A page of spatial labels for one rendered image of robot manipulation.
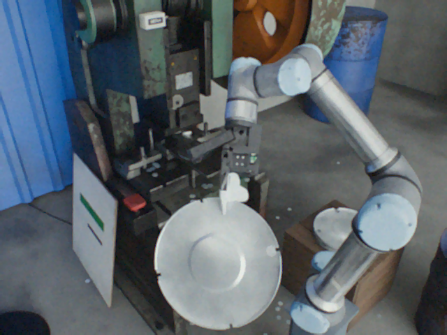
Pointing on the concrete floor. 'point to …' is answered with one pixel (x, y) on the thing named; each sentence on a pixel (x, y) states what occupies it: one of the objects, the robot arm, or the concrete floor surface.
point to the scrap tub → (434, 295)
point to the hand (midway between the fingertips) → (221, 209)
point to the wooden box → (289, 275)
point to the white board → (94, 227)
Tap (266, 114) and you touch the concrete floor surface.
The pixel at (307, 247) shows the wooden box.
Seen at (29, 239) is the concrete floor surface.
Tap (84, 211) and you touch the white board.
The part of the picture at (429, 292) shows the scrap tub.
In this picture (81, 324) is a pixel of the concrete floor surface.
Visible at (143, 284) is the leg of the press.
